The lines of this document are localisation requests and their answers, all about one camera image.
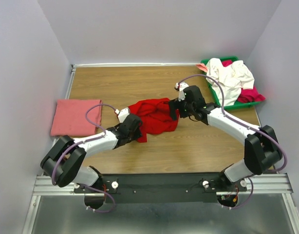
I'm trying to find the red t-shirt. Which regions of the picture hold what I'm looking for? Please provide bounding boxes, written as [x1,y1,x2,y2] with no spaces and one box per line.
[128,98,179,143]

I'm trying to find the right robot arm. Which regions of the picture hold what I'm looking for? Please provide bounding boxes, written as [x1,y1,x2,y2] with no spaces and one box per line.
[168,82,282,191]

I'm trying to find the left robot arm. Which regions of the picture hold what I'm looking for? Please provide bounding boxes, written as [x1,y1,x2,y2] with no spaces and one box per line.
[40,114,143,193]

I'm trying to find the light pink cloth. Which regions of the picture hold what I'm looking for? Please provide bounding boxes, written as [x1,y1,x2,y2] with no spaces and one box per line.
[195,63,208,73]

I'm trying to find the green plastic bin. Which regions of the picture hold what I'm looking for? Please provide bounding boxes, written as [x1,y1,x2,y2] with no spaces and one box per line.
[196,56,265,110]

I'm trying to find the white t-shirt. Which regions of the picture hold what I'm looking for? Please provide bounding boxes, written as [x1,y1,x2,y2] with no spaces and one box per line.
[206,58,255,106]

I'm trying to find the magenta t-shirt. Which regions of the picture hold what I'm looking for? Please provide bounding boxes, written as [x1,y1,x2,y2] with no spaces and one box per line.
[221,59,265,106]

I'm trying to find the folded pink t-shirt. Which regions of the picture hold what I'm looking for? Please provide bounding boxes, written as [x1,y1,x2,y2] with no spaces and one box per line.
[50,99,102,137]

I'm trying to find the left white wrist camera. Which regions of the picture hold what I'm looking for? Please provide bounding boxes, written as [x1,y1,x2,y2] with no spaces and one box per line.
[114,107,130,123]

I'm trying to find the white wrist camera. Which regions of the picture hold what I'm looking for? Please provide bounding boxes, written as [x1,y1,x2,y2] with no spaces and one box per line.
[175,82,189,101]
[114,107,130,123]

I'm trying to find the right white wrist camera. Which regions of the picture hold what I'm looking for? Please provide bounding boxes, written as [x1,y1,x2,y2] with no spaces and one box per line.
[175,82,189,101]

